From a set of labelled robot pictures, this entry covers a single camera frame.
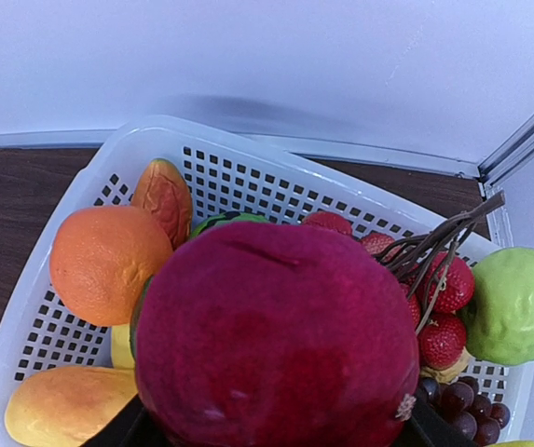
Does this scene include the red grape bunch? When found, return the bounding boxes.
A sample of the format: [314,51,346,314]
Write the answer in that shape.
[361,194,505,440]

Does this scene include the red apple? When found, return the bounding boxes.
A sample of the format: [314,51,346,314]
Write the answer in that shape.
[136,222,419,446]

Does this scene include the red cherries in basket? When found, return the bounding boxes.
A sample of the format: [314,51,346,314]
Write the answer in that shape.
[301,211,475,372]

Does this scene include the yellow banana bunch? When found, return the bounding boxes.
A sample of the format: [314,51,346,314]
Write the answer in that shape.
[435,351,534,446]

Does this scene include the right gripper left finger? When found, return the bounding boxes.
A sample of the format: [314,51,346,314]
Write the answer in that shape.
[84,395,169,447]

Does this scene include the orange in basket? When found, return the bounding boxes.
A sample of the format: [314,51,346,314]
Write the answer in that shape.
[49,206,173,326]

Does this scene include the white plastic basket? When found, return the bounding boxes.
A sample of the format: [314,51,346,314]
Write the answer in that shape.
[0,115,534,447]

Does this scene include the green apple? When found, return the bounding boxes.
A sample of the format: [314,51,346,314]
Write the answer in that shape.
[459,247,534,366]

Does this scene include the yellow mango in basket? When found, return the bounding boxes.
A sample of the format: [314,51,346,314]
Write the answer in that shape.
[5,365,137,446]

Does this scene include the orange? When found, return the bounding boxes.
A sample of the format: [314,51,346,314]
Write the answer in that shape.
[130,158,193,249]
[49,206,173,326]

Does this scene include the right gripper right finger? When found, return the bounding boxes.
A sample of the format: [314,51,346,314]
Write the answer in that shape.
[399,400,477,447]

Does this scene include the right aluminium corner post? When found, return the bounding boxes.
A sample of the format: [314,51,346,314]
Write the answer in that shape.
[478,114,534,186]

